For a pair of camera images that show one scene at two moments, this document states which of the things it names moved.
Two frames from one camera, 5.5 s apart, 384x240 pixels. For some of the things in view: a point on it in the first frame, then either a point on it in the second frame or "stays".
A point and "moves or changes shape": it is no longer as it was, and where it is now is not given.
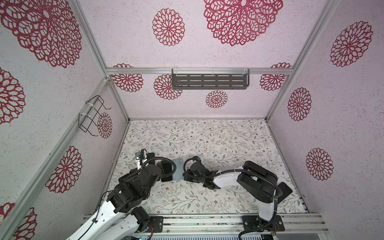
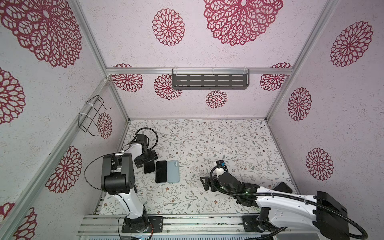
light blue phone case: x=178 y=174 moves or changes shape
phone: x=286 y=191 stays
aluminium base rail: x=233 y=223 stays
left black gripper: x=159 y=163 → x=152 y=156
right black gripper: x=187 y=177 → x=214 y=180
